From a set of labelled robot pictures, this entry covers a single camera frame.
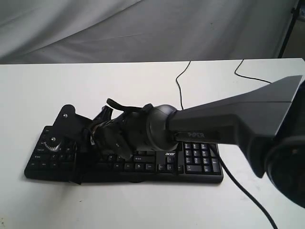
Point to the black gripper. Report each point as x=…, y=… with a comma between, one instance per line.
x=73, y=129

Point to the black acer keyboard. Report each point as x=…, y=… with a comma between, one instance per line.
x=190, y=162

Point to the grey backdrop cloth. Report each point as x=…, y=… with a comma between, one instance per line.
x=88, y=31

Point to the black tripod stand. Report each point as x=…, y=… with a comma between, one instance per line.
x=295, y=11

